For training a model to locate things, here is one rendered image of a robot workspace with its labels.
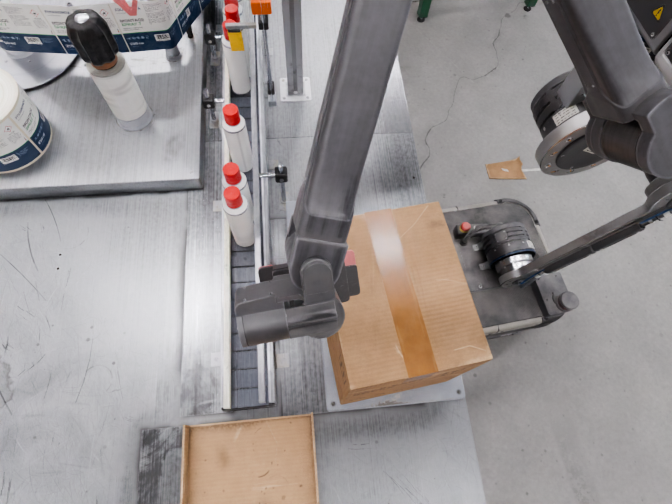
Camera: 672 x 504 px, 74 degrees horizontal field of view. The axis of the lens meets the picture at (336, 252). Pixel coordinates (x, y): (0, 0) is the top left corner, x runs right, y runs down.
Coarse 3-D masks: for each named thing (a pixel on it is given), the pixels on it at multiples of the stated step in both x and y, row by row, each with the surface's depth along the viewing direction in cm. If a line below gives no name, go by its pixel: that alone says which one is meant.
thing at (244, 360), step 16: (256, 48) 129; (256, 64) 127; (256, 80) 125; (240, 96) 122; (256, 96) 122; (240, 112) 120; (240, 256) 103; (240, 272) 102; (240, 352) 95; (256, 352) 95; (240, 368) 94; (256, 368) 94; (240, 384) 92; (256, 384) 92; (240, 400) 91; (256, 400) 91
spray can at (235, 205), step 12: (228, 192) 87; (240, 192) 87; (228, 204) 88; (240, 204) 89; (228, 216) 91; (240, 216) 91; (240, 228) 95; (252, 228) 99; (240, 240) 101; (252, 240) 103
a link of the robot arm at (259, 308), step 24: (312, 264) 47; (240, 288) 54; (264, 288) 53; (288, 288) 52; (312, 288) 48; (240, 312) 51; (264, 312) 52; (240, 336) 52; (264, 336) 52; (288, 336) 53
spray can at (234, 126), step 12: (228, 108) 95; (228, 120) 96; (240, 120) 98; (228, 132) 98; (240, 132) 99; (228, 144) 103; (240, 144) 102; (240, 156) 106; (240, 168) 110; (252, 168) 113
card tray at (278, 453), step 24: (192, 432) 92; (216, 432) 93; (240, 432) 93; (264, 432) 93; (288, 432) 93; (312, 432) 90; (192, 456) 91; (216, 456) 91; (240, 456) 91; (264, 456) 91; (288, 456) 92; (312, 456) 92; (192, 480) 89; (216, 480) 89; (240, 480) 89; (264, 480) 90; (288, 480) 90; (312, 480) 90
